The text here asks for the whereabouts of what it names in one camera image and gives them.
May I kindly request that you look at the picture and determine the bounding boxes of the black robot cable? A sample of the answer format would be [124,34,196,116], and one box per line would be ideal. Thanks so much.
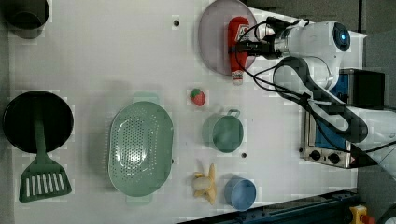
[233,17,396,154]

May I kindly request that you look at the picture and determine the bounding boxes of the grey round plate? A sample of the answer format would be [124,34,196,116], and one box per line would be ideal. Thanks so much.
[198,0,257,76]

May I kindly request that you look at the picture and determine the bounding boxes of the red plush ketchup bottle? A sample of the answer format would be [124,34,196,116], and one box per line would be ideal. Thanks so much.
[227,17,249,85]

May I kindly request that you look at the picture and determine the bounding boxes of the blue table frame rail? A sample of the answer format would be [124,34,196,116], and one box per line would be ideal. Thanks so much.
[178,190,360,224]

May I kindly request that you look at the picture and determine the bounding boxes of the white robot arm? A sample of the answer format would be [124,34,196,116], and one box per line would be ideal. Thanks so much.
[258,18,396,175]

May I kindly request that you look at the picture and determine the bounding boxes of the blue cup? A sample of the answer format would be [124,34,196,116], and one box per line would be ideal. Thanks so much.
[224,176,257,211]

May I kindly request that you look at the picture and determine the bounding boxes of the silver toaster oven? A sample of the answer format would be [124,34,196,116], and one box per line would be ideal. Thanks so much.
[300,68,385,169]

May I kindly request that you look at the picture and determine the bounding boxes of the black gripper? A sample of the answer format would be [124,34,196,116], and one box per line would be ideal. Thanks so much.
[247,28,280,60]

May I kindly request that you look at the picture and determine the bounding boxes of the plush peeled banana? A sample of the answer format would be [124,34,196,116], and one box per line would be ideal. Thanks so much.
[192,163,217,205]

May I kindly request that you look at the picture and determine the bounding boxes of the black frying pan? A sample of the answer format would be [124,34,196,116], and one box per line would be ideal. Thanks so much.
[3,91,74,154]

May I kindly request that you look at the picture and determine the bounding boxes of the red plush strawberry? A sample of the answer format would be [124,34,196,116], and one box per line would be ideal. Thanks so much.
[190,89,205,106]

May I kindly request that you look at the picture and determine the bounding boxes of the green cup with handle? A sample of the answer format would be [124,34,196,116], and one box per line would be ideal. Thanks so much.
[202,109,244,153]

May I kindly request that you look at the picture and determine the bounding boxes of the green slotted spatula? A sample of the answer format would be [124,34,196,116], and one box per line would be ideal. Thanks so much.
[19,120,72,203]

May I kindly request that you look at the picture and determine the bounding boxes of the dark grey pot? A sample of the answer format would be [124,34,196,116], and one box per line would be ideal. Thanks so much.
[1,0,50,39]

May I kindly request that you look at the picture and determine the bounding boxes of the green colander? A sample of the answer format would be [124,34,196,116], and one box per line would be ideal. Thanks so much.
[107,92,174,205]

